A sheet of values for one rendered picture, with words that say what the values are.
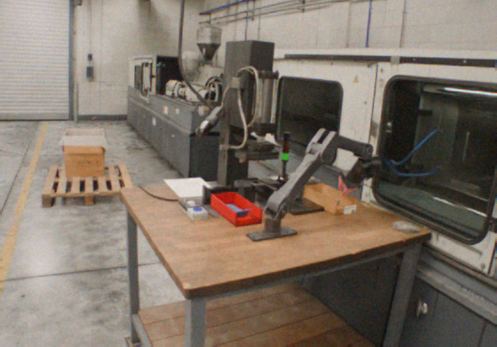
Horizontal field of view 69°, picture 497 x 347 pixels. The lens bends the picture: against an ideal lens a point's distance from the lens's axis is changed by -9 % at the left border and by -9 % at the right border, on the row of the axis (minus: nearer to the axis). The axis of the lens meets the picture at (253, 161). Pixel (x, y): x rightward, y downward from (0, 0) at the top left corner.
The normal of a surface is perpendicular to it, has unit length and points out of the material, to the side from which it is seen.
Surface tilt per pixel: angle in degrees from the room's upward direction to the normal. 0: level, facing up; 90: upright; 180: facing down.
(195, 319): 90
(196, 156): 90
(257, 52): 90
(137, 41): 90
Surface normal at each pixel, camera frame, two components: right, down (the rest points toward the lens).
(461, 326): -0.90, 0.04
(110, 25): 0.44, 0.23
